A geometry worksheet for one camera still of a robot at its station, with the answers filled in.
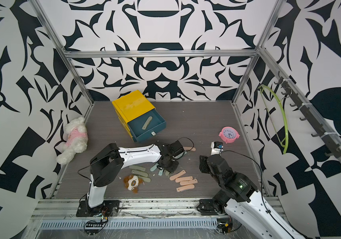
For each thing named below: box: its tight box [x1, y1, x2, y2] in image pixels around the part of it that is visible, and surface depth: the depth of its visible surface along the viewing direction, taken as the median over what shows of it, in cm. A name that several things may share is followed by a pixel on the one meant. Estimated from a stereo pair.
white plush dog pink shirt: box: [56, 116, 89, 165], surface depth 91 cm
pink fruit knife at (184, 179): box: [174, 176, 194, 183], surface depth 85 cm
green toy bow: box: [258, 84, 289, 155], surface depth 72 cm
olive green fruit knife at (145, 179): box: [138, 176, 152, 183], surface depth 85 cm
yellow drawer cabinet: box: [111, 89, 156, 140], surface depth 87 cm
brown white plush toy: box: [123, 174, 144, 194], surface depth 81 cm
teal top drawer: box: [127, 108, 167, 143], surface depth 87 cm
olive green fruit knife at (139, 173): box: [131, 169, 149, 177], surface depth 87 cm
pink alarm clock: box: [218, 126, 241, 144], surface depth 101 cm
